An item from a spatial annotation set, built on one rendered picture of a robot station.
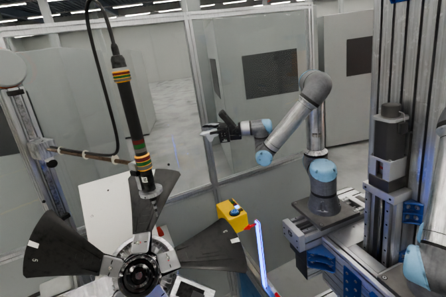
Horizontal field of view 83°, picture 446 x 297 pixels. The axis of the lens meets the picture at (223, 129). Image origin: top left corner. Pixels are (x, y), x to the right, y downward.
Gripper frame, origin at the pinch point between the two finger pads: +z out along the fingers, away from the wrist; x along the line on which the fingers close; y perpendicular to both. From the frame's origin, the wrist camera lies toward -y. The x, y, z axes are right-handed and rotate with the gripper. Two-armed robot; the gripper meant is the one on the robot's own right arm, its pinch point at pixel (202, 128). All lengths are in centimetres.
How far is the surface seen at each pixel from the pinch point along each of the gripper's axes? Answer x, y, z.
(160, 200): -50, 3, 8
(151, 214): -53, 6, 11
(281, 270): 27, 151, -35
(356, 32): 301, 7, -187
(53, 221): -64, -3, 36
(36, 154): -35, -12, 62
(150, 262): -67, 13, 8
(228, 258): -59, 23, -14
